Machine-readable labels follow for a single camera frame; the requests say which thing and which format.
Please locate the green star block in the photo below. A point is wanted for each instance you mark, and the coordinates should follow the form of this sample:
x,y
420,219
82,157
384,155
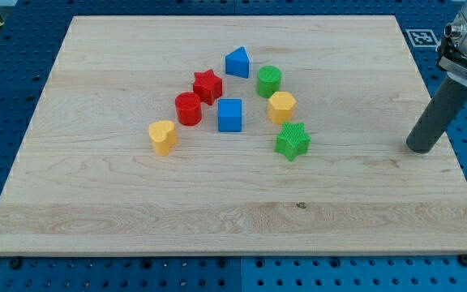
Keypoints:
x,y
293,140

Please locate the green cylinder block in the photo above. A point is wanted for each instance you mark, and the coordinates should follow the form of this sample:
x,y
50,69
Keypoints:
x,y
268,81

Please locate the yellow heart block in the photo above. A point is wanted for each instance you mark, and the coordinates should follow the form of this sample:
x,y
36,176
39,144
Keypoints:
x,y
163,136

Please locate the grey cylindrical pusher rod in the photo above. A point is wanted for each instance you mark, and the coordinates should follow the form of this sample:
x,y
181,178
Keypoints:
x,y
437,116

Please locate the light wooden board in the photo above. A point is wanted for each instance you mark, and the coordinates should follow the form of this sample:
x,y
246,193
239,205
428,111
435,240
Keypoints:
x,y
86,181

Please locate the blue triangle block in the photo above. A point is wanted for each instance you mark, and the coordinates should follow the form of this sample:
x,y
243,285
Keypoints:
x,y
237,63

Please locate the yellow hexagon block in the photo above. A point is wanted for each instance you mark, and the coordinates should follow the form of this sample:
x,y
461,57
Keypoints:
x,y
281,107

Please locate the red star block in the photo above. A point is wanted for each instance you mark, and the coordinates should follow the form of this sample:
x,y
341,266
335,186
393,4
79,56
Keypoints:
x,y
208,86

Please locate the red cylinder block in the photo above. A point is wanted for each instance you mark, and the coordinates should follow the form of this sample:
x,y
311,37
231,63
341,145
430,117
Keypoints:
x,y
188,108

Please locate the white fiducial marker tag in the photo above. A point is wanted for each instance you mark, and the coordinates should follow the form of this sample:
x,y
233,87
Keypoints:
x,y
422,38

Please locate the blue cube block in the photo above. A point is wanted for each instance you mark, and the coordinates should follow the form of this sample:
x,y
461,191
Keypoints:
x,y
229,115

